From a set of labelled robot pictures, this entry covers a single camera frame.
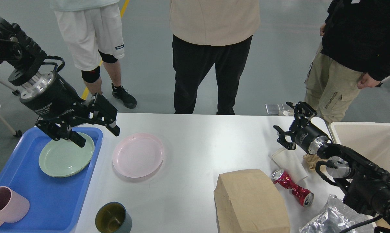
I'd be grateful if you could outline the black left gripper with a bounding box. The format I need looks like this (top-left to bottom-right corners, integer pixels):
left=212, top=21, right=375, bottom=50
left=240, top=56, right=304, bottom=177
left=20, top=72, right=120, bottom=148

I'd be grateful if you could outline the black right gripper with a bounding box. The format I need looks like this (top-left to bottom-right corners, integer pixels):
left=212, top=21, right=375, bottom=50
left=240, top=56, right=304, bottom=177
left=273, top=101, right=329, bottom=155

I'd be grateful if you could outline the pink plastic plate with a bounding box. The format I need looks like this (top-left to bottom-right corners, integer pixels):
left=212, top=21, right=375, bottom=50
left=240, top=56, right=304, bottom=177
left=112, top=133, right=165, bottom=178

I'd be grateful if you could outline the dark teal mug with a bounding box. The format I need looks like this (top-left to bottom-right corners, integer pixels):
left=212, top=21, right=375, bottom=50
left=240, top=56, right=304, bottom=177
left=95, top=202, right=132, bottom=233

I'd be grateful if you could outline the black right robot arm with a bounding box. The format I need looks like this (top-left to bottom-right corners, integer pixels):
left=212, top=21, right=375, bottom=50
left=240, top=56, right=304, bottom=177
left=274, top=102, right=390, bottom=233

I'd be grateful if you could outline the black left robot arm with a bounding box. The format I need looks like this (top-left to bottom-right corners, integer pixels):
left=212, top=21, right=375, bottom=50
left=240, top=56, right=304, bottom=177
left=0, top=17, right=120, bottom=147

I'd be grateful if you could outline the metal floor plate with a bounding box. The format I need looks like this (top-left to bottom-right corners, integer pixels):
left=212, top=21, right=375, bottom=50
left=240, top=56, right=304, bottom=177
left=265, top=104, right=292, bottom=115

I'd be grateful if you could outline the white paper cup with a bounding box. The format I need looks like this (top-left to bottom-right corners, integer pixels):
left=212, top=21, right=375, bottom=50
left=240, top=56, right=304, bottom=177
left=269, top=147, right=308, bottom=182

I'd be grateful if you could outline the crumpled brown paper napkin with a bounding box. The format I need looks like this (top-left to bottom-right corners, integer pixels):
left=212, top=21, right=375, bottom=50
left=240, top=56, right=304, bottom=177
left=303, top=154, right=326, bottom=171

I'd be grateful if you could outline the light green plate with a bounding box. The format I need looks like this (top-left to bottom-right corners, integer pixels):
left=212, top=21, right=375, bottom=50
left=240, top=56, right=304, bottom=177
left=38, top=133, right=95, bottom=178

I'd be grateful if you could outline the white folding table leg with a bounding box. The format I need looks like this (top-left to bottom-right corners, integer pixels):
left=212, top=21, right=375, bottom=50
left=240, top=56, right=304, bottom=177
left=0, top=61, right=22, bottom=138

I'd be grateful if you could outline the crushed red soda can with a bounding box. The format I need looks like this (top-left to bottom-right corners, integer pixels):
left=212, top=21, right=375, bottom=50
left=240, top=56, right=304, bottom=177
left=270, top=169, right=315, bottom=207

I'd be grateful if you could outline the blue plastic tray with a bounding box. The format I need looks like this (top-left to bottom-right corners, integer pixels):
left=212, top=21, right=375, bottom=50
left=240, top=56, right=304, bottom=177
left=0, top=127, right=103, bottom=233

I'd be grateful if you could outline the beige plastic bin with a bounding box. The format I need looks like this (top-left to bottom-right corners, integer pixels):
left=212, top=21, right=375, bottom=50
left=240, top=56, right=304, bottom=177
left=328, top=122, right=390, bottom=172

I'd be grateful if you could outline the brown paper bag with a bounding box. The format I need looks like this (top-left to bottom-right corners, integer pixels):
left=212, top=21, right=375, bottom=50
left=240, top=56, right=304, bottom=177
left=214, top=169, right=290, bottom=233

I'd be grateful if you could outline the person in white shorts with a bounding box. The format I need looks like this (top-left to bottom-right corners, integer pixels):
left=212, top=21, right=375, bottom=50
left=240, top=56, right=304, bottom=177
left=50, top=0, right=137, bottom=109

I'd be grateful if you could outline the silver foil bag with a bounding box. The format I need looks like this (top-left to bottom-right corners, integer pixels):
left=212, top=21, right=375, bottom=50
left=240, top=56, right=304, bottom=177
left=299, top=194, right=370, bottom=233

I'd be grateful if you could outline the person in black jacket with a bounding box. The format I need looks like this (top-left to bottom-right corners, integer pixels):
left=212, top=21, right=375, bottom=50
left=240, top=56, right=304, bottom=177
left=304, top=0, right=390, bottom=125

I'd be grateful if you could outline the person in beige hoodie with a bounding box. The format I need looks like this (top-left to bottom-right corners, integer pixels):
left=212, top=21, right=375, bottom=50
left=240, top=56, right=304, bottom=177
left=169, top=0, right=260, bottom=115

